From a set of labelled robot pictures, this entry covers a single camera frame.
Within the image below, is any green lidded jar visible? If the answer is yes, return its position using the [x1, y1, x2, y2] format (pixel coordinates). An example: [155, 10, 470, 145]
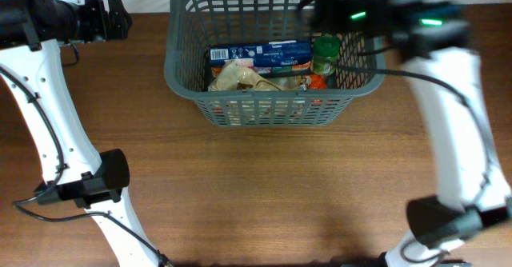
[311, 36, 341, 76]

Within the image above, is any blue carton box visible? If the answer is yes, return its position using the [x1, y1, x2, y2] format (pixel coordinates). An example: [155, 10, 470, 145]
[209, 40, 312, 78]

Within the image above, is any orange pasta packet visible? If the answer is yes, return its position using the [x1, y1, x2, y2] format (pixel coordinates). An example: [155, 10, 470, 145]
[210, 73, 328, 114]

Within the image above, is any clear bag with brown label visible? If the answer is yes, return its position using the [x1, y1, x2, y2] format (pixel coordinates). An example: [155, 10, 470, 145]
[234, 70, 312, 91]

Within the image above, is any grey plastic shopping basket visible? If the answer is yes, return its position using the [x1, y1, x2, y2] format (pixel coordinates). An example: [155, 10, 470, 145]
[164, 0, 386, 127]

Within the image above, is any beige paper bag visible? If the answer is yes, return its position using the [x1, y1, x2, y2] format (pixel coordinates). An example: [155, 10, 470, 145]
[208, 62, 282, 91]

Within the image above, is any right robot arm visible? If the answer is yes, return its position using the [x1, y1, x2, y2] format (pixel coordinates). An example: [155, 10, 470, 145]
[300, 0, 511, 266]

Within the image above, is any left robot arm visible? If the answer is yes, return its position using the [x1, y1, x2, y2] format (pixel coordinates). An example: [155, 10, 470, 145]
[1, 0, 170, 266]

